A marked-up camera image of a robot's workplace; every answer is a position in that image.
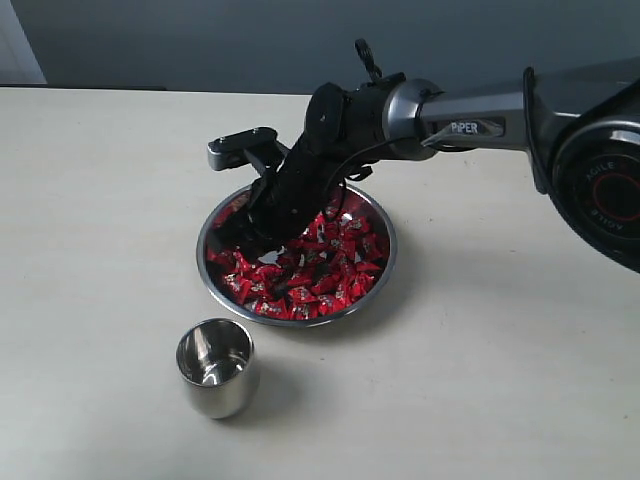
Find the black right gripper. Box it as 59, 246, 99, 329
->
212, 83, 388, 263

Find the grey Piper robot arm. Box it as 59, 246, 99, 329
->
205, 58, 639, 270

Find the round steel plate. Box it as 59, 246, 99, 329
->
196, 185, 397, 328

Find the stainless steel cup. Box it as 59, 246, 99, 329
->
175, 318, 261, 420

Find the red wrapped candy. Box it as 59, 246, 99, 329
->
206, 248, 236, 269
287, 286, 318, 306
359, 232, 389, 263
340, 216, 371, 240

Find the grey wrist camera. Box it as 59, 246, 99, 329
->
207, 127, 289, 176

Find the black cable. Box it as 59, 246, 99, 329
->
319, 38, 396, 221

